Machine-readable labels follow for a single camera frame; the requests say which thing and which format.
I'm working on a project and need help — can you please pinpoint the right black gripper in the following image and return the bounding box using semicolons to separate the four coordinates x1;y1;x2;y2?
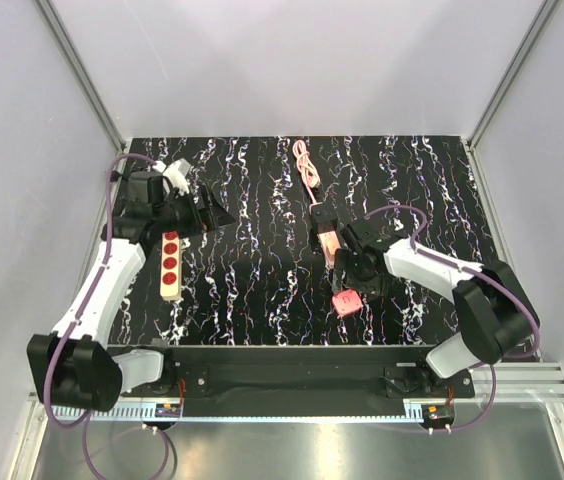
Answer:
331;248;388;302

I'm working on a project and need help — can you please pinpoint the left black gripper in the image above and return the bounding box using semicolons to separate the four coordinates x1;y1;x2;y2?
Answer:
154;182;235;239

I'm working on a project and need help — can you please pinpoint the pink adapter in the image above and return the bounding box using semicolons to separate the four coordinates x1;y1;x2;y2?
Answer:
332;289;363;317

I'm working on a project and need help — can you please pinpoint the pink power strip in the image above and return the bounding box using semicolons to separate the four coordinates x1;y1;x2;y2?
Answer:
316;222;341;269

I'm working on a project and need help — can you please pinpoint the beige red power strip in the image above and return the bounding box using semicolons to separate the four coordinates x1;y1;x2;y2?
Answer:
160;231;182;301

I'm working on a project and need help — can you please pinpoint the pink power cord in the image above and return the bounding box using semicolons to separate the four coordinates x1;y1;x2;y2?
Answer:
292;139;323;206

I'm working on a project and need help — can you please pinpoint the pink charger plug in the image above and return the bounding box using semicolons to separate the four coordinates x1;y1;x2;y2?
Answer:
310;202;338;234

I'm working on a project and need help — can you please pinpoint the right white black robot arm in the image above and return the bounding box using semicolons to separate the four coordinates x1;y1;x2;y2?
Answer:
332;219;539;397

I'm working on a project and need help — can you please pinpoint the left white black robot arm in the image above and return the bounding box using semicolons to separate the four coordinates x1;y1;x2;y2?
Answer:
26;171;235;412

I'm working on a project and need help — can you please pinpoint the black marbled mat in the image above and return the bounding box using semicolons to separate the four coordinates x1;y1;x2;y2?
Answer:
109;135;498;346

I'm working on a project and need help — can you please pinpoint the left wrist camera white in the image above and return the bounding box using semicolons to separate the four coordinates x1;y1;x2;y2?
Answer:
152;158;192;194

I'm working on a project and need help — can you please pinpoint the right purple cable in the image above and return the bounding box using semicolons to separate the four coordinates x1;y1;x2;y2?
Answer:
364;204;543;434

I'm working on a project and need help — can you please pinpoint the purple cable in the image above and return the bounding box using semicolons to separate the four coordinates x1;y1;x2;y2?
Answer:
364;204;543;434
41;153;181;476

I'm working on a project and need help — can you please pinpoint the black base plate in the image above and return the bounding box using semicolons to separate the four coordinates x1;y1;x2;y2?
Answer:
122;345;475;399

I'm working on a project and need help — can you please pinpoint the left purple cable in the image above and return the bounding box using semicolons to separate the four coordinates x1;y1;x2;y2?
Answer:
41;153;181;476

